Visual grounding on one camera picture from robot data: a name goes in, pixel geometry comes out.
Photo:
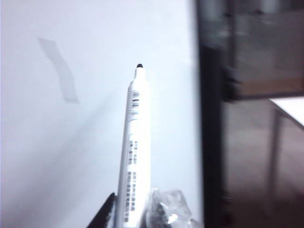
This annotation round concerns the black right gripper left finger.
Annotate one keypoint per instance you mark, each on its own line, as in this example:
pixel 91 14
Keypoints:
pixel 105 213

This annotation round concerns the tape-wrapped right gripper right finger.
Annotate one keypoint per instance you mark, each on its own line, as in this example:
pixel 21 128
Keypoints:
pixel 166 209

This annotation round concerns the white marker pen black tip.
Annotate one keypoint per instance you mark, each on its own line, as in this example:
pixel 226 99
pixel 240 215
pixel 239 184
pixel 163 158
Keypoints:
pixel 135 147

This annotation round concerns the clear tape strip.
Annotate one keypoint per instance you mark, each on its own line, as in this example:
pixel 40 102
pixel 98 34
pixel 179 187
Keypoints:
pixel 64 73

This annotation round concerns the white top metal leg table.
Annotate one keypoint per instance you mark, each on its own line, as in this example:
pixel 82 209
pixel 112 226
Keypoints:
pixel 292 109

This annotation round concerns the white whiteboard with black frame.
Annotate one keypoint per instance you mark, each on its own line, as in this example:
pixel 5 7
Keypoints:
pixel 59 147

